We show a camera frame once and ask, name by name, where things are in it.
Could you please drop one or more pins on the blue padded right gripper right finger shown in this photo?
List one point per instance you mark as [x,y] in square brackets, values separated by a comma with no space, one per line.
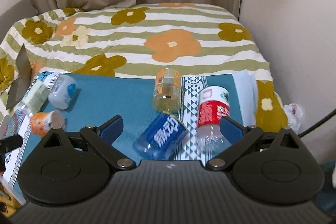
[242,139]

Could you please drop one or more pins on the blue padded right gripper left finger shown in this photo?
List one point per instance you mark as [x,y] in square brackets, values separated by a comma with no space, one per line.
[101,139]

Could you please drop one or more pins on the orange label small cup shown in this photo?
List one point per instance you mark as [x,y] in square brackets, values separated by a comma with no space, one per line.
[41,123]

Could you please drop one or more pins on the blue label cut bottle cup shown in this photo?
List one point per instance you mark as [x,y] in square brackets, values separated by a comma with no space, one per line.
[161,138]

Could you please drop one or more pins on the green white label cup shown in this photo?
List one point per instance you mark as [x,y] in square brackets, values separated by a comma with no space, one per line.
[34,98]

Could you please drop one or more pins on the white blue label cup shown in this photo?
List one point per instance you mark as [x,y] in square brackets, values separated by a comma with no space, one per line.
[62,91]

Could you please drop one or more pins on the patterned box under mat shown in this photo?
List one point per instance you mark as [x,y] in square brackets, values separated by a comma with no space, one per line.
[19,123]

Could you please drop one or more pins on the red label clear cut bottle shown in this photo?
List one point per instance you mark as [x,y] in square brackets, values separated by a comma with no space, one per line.
[213,104]

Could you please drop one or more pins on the white plastic bag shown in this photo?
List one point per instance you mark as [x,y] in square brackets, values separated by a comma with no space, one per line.
[295,115]

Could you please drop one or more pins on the teal patterned cloth mat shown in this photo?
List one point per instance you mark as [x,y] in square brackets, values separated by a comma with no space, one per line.
[100,98]

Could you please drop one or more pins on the grey metal triangular piece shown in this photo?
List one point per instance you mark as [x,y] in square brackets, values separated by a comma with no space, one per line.
[21,84]

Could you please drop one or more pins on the floral striped bed quilt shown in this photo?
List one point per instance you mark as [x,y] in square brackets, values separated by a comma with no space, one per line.
[193,39]

